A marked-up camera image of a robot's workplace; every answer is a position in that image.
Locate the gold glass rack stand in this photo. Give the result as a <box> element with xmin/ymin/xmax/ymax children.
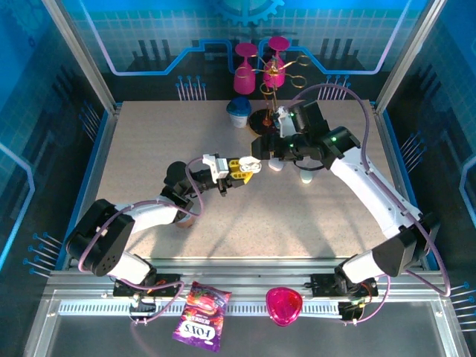
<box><xmin>248</xmin><ymin>51</ymin><xmax>312</xmax><ymax>138</ymax></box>

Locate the white cup with blue lid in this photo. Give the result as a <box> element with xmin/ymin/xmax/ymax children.
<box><xmin>225</xmin><ymin>97</ymin><xmax>252</xmax><ymax>129</ymax></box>

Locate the pink wine glass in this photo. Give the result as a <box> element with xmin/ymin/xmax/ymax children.
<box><xmin>233</xmin><ymin>42</ymin><xmax>258</xmax><ymax>94</ymax></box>
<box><xmin>261</xmin><ymin>36</ymin><xmax>290</xmax><ymax>89</ymax></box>

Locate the black controller board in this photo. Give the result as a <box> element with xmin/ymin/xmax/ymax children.
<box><xmin>128</xmin><ymin>295</ymin><xmax>158</xmax><ymax>324</ymax></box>
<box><xmin>337</xmin><ymin>300</ymin><xmax>369</xmax><ymax>324</ymax></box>

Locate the pink heart-shaped bowl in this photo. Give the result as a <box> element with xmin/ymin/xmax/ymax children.
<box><xmin>265</xmin><ymin>286</ymin><xmax>302</xmax><ymax>327</ymax></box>

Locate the purple candy bag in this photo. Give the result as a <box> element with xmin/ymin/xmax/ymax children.
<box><xmin>171</xmin><ymin>281</ymin><xmax>232</xmax><ymax>353</ymax></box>

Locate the thin black cable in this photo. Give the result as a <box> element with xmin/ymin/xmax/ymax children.
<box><xmin>295</xmin><ymin>159</ymin><xmax>327</xmax><ymax>173</ymax></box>

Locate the aluminium table side rail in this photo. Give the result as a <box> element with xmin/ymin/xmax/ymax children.
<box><xmin>370</xmin><ymin>102</ymin><xmax>432</xmax><ymax>261</ymax></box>
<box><xmin>66</xmin><ymin>103</ymin><xmax>123</xmax><ymax>261</ymax></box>

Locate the aluminium frame cross rail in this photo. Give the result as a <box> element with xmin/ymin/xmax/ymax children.
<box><xmin>44</xmin><ymin>256</ymin><xmax>447</xmax><ymax>298</ymax></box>

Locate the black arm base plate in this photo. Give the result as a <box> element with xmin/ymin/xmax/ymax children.
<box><xmin>112</xmin><ymin>273</ymin><xmax>183</xmax><ymax>298</ymax></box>
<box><xmin>309</xmin><ymin>273</ymin><xmax>379</xmax><ymax>298</ymax></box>

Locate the white slotted cable duct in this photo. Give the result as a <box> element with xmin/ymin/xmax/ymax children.
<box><xmin>57</xmin><ymin>300</ymin><xmax>345</xmax><ymax>317</ymax></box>

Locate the aluminium frame post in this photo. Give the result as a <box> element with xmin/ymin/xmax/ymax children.
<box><xmin>41</xmin><ymin>0</ymin><xmax>123</xmax><ymax>116</ymax></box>
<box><xmin>373</xmin><ymin>0</ymin><xmax>449</xmax><ymax>116</ymax></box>

